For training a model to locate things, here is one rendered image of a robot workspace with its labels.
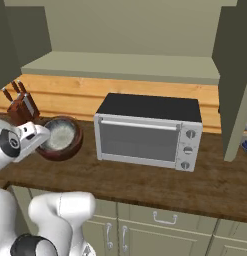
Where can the green wall cabinet door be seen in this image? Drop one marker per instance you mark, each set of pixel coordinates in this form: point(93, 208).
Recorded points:
point(15, 40)
point(233, 83)

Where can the toaster oven glass door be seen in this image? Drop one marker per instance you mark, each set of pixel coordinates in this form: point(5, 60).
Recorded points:
point(138, 143)

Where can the open green wall cabinet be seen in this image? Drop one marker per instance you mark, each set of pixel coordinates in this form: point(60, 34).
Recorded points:
point(128, 63)

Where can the brown bowl with white inside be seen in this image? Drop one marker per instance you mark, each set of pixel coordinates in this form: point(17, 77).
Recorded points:
point(61, 135)

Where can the silver toaster oven knob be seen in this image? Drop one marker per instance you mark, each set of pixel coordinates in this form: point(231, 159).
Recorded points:
point(190, 134)
point(185, 165)
point(188, 150)

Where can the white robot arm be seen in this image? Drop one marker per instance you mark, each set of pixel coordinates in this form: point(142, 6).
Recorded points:
point(65, 213)

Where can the green drawer front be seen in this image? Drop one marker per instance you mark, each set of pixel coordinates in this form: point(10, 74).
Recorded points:
point(235, 230)
point(195, 221)
point(106, 208)

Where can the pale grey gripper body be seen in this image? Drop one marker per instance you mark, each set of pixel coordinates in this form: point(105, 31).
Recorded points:
point(36, 140)

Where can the brown wooden knife block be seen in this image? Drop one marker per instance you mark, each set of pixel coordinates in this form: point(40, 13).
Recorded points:
point(23, 110)

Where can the green base cabinet panel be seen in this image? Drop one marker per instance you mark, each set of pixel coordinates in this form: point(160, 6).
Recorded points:
point(23, 200)

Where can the silver toaster oven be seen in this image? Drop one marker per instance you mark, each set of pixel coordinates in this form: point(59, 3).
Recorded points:
point(151, 110)

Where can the green base cabinet door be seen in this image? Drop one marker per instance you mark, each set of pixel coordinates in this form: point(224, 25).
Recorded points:
point(96, 236)
point(161, 241)
point(231, 248)

